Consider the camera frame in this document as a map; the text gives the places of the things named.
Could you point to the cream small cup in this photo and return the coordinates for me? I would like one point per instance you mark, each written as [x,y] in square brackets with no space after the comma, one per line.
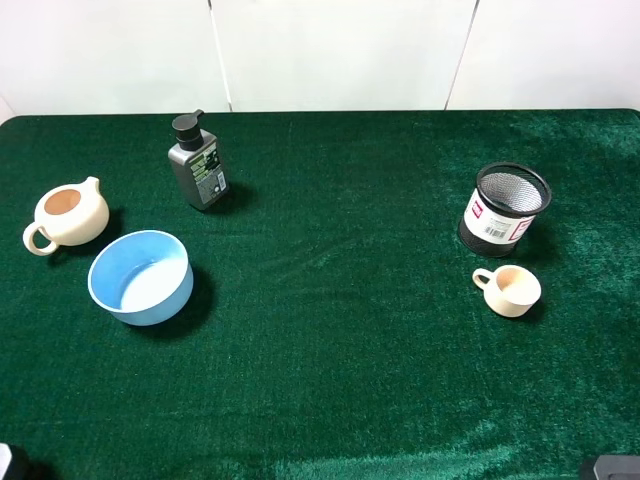
[509,291]

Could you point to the black white object bottom left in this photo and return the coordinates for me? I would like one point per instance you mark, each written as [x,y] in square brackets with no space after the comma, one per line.
[14,462]

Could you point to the green velvet tablecloth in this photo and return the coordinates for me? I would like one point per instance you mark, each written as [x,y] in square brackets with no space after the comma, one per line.
[333,330]

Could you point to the grey pump dispenser bottle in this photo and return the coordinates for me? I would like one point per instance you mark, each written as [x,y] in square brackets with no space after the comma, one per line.
[196,162]

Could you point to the blue bowl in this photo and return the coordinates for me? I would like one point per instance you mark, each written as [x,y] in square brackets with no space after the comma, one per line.
[143,278]

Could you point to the cream ceramic teapot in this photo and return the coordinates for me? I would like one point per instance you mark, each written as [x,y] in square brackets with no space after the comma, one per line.
[68,215]

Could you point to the black mesh pen holder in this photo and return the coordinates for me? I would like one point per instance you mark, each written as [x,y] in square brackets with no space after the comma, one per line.
[506,199]

